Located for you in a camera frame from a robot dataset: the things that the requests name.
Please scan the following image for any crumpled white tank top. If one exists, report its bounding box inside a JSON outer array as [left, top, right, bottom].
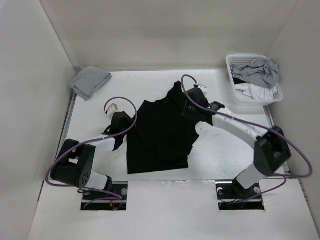
[[235, 83, 277, 100]]

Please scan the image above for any white plastic laundry basket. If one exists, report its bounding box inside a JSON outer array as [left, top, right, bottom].
[[225, 54, 284, 107]]

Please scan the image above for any folded grey tank top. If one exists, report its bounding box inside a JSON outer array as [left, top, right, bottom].
[[69, 66, 112, 101]]

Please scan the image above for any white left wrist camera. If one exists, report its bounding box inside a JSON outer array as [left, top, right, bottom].
[[105, 103, 119, 120]]

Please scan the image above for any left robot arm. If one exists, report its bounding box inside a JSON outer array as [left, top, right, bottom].
[[49, 111, 135, 200]]

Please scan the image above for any black tank top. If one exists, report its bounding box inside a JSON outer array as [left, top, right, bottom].
[[126, 81, 199, 174]]

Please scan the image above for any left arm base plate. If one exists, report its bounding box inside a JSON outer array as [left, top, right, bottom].
[[77, 181, 129, 212]]

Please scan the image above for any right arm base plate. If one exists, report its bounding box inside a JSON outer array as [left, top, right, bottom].
[[215, 181, 265, 211]]

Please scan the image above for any crumpled grey tank top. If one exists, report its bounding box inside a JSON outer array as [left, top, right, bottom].
[[230, 58, 280, 89]]

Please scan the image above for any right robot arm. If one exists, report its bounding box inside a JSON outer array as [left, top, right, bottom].
[[183, 84, 291, 198]]

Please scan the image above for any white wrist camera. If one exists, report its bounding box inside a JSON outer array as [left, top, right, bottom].
[[105, 103, 119, 120], [194, 83, 208, 96]]

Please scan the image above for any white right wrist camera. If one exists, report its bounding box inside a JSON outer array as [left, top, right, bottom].
[[194, 83, 208, 96]]

